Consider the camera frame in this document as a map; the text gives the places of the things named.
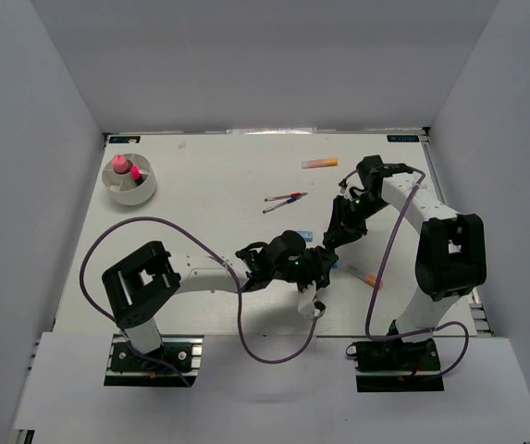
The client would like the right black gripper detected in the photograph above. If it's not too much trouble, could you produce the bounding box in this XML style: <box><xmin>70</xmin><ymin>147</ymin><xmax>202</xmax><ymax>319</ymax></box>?
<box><xmin>324</xmin><ymin>192</ymin><xmax>389</xmax><ymax>250</ymax></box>

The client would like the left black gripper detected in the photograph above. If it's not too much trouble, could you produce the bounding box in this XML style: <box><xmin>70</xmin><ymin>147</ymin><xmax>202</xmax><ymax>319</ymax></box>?
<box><xmin>271</xmin><ymin>245</ymin><xmax>339</xmax><ymax>299</ymax></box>

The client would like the grey orange highlighter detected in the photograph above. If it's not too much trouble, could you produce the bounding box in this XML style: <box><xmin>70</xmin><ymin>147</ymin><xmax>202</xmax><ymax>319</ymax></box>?
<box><xmin>339</xmin><ymin>265</ymin><xmax>383</xmax><ymax>289</ymax></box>

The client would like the orange pink highlighter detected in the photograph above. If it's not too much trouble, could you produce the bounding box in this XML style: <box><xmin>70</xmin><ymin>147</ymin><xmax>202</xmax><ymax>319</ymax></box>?
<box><xmin>302</xmin><ymin>157</ymin><xmax>339</xmax><ymax>169</ymax></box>

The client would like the pink black highlighter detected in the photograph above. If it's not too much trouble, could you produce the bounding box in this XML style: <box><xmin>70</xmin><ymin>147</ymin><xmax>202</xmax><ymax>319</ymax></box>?
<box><xmin>130</xmin><ymin>166</ymin><xmax>143</xmax><ymax>186</ymax></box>

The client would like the pink glue bottle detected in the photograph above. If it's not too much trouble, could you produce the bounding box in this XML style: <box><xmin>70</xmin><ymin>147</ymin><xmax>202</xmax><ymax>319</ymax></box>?
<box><xmin>111</xmin><ymin>154</ymin><xmax>130</xmax><ymax>175</ymax></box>

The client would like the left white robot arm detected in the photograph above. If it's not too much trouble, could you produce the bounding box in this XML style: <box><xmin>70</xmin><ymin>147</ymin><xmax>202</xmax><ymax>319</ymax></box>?
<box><xmin>102</xmin><ymin>230</ymin><xmax>339</xmax><ymax>369</ymax></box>

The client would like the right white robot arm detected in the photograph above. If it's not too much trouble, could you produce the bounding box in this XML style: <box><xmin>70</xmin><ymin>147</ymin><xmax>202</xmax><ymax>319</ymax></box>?
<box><xmin>323</xmin><ymin>155</ymin><xmax>487</xmax><ymax>369</ymax></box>

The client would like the blue translucent cap case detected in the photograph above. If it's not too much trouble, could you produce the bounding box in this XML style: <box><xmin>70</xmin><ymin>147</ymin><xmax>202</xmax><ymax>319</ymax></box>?
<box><xmin>298</xmin><ymin>230</ymin><xmax>314</xmax><ymax>242</ymax></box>

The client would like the red pen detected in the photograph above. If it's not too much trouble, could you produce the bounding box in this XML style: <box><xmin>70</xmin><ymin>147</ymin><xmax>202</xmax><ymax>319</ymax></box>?
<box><xmin>264</xmin><ymin>192</ymin><xmax>308</xmax><ymax>202</ymax></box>

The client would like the blue pen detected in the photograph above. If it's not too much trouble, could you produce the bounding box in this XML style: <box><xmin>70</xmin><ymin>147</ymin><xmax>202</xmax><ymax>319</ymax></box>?
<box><xmin>262</xmin><ymin>196</ymin><xmax>301</xmax><ymax>215</ymax></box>

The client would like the blue label sticker right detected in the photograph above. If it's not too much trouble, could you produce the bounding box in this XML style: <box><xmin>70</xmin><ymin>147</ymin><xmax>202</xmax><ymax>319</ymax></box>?
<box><xmin>387</xmin><ymin>134</ymin><xmax>420</xmax><ymax>143</ymax></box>

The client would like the blue label sticker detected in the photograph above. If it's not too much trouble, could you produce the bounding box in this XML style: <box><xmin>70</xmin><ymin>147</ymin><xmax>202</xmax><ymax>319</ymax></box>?
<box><xmin>387</xmin><ymin>134</ymin><xmax>420</xmax><ymax>143</ymax></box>
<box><xmin>108</xmin><ymin>135</ymin><xmax>141</xmax><ymax>144</ymax></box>

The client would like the white round organizer container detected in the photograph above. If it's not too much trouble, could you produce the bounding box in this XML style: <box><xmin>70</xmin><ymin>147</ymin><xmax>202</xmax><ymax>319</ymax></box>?
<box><xmin>101</xmin><ymin>153</ymin><xmax>157</xmax><ymax>206</ymax></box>

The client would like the blue label sticker left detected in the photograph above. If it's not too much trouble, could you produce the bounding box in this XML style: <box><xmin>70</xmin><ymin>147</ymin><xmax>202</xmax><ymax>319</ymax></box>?
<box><xmin>108</xmin><ymin>135</ymin><xmax>141</xmax><ymax>144</ymax></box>

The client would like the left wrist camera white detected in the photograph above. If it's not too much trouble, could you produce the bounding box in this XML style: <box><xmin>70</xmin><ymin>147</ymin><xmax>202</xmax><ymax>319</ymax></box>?
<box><xmin>298</xmin><ymin>282</ymin><xmax>327</xmax><ymax>321</ymax></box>

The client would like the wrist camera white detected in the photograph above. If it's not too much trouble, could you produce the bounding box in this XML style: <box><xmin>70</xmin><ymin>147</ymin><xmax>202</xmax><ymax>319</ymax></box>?
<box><xmin>339</xmin><ymin>179</ymin><xmax>354</xmax><ymax>199</ymax></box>
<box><xmin>298</xmin><ymin>282</ymin><xmax>327</xmax><ymax>321</ymax></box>

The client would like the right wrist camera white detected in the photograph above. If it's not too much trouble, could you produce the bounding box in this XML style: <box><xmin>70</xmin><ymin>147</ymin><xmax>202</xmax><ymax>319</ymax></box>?
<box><xmin>339</xmin><ymin>179</ymin><xmax>354</xmax><ymax>199</ymax></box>

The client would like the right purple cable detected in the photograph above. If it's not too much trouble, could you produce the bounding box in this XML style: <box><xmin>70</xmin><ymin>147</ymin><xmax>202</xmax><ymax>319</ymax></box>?
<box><xmin>338</xmin><ymin>166</ymin><xmax>470</xmax><ymax>383</ymax></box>

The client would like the purple cable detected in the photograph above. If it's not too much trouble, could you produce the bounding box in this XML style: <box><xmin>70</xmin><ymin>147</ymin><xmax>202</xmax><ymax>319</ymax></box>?
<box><xmin>338</xmin><ymin>166</ymin><xmax>470</xmax><ymax>383</ymax></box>
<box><xmin>80</xmin><ymin>216</ymin><xmax>322</xmax><ymax>388</ymax></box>

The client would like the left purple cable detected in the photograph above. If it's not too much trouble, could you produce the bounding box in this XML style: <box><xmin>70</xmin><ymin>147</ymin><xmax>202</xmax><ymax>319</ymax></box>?
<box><xmin>80</xmin><ymin>216</ymin><xmax>322</xmax><ymax>388</ymax></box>

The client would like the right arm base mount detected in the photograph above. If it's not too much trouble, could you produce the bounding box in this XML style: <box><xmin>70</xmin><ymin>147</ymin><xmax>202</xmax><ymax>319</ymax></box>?
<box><xmin>345</xmin><ymin>339</ymin><xmax>444</xmax><ymax>393</ymax></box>

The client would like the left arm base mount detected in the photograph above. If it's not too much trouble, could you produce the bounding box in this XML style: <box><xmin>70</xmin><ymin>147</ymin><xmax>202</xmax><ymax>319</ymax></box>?
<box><xmin>104</xmin><ymin>335</ymin><xmax>203</xmax><ymax>389</ymax></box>

